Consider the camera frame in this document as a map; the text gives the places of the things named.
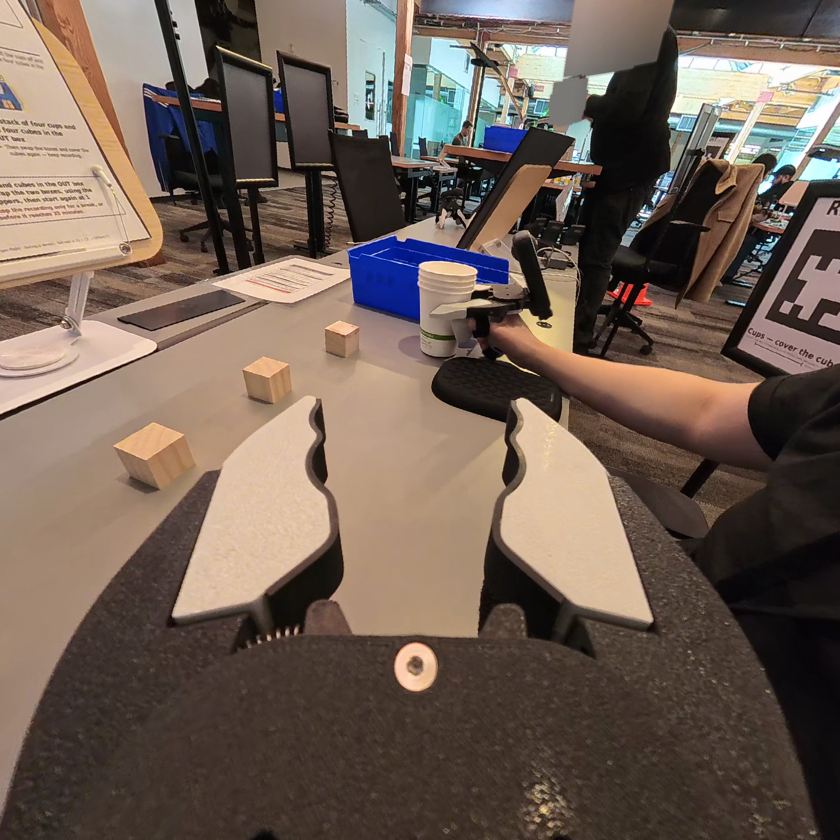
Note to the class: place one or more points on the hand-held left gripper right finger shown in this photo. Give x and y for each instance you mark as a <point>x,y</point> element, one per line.
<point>571,518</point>

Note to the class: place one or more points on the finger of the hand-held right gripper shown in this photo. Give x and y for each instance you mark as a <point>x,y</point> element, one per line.
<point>463,331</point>
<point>459,308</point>

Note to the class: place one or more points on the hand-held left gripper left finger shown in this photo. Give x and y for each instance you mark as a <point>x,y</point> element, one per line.
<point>262,518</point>

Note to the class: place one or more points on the blue plastic bin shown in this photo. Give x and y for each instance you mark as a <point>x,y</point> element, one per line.
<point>380,282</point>
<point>502,139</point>

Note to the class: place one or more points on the wooden cube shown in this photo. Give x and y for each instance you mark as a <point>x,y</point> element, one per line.
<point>266,380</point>
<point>154,456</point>
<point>341,341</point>

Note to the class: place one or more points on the person's right forearm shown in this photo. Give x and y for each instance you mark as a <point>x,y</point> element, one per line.
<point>656,407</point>

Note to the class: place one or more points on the person's right hand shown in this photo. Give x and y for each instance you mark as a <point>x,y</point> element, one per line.
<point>515,338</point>

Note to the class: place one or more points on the black wrist rest pad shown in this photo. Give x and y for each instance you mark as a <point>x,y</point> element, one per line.
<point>485,387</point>

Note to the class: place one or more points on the black backed display board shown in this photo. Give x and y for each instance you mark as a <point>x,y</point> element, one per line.
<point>518,197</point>

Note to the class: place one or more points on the small black tabletop gripper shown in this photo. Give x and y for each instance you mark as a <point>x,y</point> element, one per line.
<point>451,207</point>

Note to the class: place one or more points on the orange cone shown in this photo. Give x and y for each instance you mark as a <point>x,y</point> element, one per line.
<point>633,295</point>

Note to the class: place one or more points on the wooden top desk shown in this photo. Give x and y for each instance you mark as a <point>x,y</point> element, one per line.
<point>472,153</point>

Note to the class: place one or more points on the black high-back chair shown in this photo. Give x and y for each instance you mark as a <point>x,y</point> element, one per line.
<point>367,190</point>

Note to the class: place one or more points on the printed paper sheet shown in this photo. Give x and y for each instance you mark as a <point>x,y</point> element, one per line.
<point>282,281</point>

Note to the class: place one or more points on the tan coat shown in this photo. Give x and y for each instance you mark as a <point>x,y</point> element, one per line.
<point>722,216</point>

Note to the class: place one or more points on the black flat plate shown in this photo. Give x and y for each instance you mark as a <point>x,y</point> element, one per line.
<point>177,310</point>

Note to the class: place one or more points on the black framed sign stand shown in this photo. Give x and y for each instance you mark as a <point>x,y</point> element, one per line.
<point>305,111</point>
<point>246,118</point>

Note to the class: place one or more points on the black framed marker sign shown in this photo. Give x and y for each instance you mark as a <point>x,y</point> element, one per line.
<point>807,275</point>

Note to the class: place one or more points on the black pole stand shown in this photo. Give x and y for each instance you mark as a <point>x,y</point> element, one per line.
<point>191,131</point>

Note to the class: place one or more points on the blue striped jacket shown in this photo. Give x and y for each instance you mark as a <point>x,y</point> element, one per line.
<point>164,144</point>

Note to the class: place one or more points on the wooden instruction board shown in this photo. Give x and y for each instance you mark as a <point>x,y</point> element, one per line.
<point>52,164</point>

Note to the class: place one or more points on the wooden support beam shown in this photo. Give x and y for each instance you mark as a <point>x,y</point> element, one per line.
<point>62,13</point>

